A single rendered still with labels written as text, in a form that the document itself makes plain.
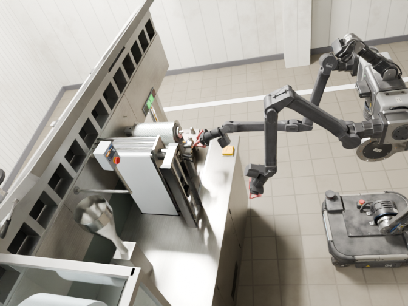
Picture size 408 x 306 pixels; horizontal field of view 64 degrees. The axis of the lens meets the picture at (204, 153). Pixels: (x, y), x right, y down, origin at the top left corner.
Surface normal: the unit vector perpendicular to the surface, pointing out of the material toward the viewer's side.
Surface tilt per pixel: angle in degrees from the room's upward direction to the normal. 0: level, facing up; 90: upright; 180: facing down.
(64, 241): 90
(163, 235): 0
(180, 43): 90
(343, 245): 0
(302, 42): 90
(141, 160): 90
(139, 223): 0
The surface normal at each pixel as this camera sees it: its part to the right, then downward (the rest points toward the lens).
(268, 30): -0.07, 0.74
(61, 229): 0.96, 0.00
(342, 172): -0.21, -0.67
